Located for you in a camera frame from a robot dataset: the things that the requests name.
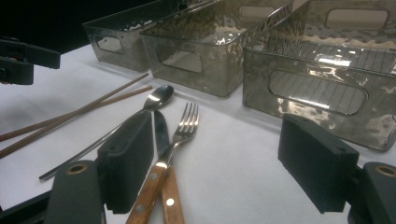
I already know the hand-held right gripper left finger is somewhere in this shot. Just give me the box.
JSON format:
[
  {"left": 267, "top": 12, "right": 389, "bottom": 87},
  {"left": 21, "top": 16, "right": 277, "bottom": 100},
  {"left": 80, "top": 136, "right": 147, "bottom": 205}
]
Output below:
[{"left": 97, "top": 110, "right": 156, "bottom": 215}]

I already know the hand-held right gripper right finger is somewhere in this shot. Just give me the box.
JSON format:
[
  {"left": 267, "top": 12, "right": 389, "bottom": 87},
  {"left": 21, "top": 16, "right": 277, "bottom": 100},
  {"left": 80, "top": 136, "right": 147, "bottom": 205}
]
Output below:
[{"left": 277, "top": 113, "right": 361, "bottom": 215}]

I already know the wooden-handled table knife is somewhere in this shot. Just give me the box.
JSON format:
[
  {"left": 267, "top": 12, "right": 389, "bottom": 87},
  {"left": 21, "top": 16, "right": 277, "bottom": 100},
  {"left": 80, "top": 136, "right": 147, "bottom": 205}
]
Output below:
[{"left": 153, "top": 109, "right": 185, "bottom": 224}]

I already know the brown wooden chopstick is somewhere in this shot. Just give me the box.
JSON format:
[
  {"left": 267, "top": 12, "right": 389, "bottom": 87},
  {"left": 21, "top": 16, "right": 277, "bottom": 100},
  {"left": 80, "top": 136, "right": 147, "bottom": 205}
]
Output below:
[
  {"left": 0, "top": 73, "right": 150, "bottom": 159},
  {"left": 0, "top": 86, "right": 154, "bottom": 143}
]

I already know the wooden-handled metal fork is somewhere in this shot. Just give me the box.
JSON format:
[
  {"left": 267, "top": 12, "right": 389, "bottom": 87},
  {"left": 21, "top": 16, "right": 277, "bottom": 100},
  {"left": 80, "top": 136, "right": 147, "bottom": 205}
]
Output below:
[{"left": 125, "top": 102, "right": 200, "bottom": 224}]

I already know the metal spoon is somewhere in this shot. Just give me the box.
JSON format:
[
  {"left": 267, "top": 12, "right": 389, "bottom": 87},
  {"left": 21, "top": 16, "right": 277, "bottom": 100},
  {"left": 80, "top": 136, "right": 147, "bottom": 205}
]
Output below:
[{"left": 38, "top": 84, "right": 176, "bottom": 181}]

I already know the transparent grey plastic bin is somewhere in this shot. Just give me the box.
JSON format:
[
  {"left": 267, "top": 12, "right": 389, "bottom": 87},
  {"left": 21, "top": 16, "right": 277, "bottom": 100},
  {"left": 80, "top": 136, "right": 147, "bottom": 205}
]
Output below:
[
  {"left": 82, "top": 0, "right": 188, "bottom": 73},
  {"left": 242, "top": 0, "right": 396, "bottom": 152},
  {"left": 139, "top": 0, "right": 293, "bottom": 97}
]

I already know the white table cover sheet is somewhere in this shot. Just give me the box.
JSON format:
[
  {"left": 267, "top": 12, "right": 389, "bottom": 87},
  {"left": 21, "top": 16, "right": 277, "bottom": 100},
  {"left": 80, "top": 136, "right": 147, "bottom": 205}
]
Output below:
[{"left": 0, "top": 43, "right": 396, "bottom": 224}]

